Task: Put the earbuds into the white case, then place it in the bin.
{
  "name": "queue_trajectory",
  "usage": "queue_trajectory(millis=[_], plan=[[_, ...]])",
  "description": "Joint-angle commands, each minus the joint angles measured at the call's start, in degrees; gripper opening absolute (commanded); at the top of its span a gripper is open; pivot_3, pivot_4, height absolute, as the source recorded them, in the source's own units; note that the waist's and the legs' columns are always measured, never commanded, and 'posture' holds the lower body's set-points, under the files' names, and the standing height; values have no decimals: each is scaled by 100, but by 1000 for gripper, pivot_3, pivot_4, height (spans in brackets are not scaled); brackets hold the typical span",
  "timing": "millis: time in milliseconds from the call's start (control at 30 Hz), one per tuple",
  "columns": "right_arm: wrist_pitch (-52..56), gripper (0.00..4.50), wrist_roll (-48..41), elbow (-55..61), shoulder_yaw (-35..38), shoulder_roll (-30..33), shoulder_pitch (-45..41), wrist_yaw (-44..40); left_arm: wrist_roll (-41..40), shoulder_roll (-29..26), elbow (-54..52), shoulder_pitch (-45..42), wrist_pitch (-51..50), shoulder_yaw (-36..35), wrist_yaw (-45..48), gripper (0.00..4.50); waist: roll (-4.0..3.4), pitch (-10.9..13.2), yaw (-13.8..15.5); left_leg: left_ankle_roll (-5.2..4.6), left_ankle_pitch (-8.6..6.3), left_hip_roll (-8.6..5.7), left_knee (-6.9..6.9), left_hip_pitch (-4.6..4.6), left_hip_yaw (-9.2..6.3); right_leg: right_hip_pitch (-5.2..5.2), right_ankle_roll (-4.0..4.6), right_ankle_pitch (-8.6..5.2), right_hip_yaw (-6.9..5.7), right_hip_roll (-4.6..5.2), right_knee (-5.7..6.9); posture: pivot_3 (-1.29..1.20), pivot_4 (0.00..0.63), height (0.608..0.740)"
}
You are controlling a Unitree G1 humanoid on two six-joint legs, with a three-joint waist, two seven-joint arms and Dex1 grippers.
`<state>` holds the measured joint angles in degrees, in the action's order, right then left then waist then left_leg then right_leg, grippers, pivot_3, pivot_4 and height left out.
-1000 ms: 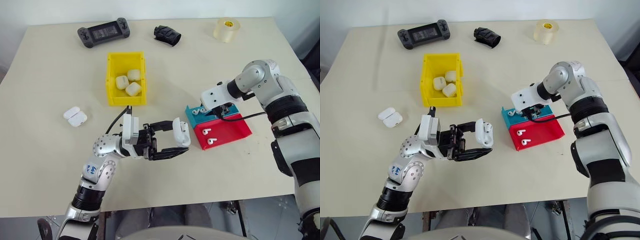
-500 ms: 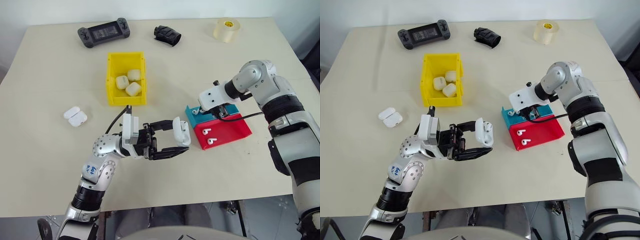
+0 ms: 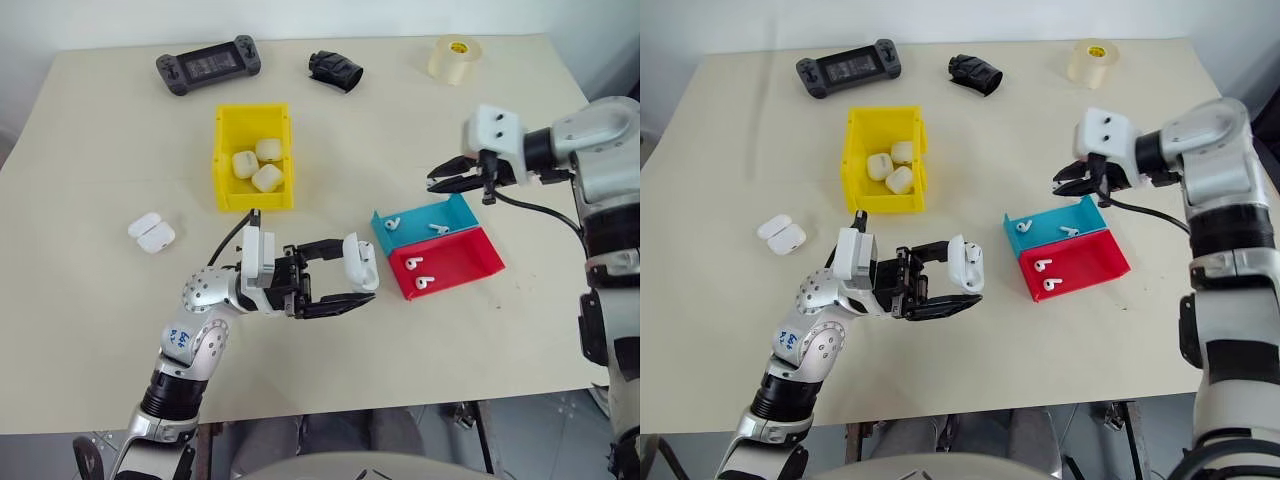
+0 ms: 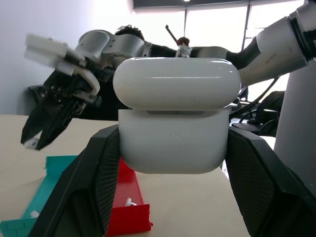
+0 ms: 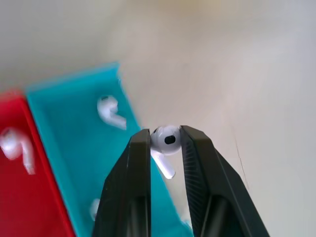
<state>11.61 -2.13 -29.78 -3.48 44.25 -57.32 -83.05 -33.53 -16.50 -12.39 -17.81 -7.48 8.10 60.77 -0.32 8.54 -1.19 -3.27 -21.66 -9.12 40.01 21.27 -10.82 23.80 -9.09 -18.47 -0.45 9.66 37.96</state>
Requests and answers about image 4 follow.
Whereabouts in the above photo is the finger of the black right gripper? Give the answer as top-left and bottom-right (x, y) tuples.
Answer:
(37, 103), (86, 151)
(21, 103), (54, 147)

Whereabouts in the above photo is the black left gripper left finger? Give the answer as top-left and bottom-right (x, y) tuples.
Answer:
(27, 124), (122, 237)

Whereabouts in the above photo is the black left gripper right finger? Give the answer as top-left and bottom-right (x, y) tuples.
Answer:
(223, 127), (316, 237)

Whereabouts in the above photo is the white charging case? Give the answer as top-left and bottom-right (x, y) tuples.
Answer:
(112, 56), (242, 175)

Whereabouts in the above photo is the teal plastic tray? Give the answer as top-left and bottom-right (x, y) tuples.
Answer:
(0, 155), (79, 237)

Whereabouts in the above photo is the red plastic tray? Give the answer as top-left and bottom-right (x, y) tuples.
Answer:
(105, 157), (154, 237)

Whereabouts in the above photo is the silver robot torso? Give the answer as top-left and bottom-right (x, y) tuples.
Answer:
(273, 71), (316, 158)

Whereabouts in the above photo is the black office chair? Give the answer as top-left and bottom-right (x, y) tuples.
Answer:
(231, 90), (286, 136)

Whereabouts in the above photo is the person with dark hair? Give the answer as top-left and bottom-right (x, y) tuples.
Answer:
(114, 24), (180, 59)

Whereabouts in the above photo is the small brown topped object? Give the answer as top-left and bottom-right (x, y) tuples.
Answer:
(164, 24), (193, 59)

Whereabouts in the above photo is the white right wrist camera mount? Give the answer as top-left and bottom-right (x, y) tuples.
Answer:
(24, 33), (101, 102)

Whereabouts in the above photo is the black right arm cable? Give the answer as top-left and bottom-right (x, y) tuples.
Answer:
(244, 75), (281, 112)

